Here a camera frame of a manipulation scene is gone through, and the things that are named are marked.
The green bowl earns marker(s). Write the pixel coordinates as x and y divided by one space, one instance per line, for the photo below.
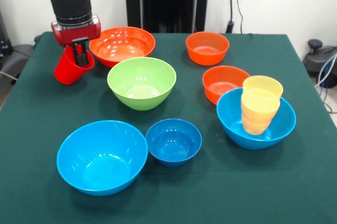
142 87

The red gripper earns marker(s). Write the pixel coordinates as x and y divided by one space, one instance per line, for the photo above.
76 33

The large blue bowl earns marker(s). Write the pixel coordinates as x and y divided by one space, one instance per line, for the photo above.
102 166
231 126

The dark green tablecloth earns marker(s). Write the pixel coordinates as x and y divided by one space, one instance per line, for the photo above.
237 195

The small dark blue bowl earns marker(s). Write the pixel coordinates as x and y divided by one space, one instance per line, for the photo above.
173 145

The translucent yellow cup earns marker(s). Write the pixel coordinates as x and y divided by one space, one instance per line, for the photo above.
263 84

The orange bowl with ringed bottom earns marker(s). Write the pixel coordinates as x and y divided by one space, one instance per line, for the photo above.
221 82

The red cup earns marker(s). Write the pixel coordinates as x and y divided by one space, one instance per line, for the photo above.
65 72

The large orange bowl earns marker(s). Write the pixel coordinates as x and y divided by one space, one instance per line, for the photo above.
123 48

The stack of yellow cups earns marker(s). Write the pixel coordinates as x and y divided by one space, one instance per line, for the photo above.
256 121

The small plain orange bowl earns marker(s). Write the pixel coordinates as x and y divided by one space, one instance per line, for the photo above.
206 55

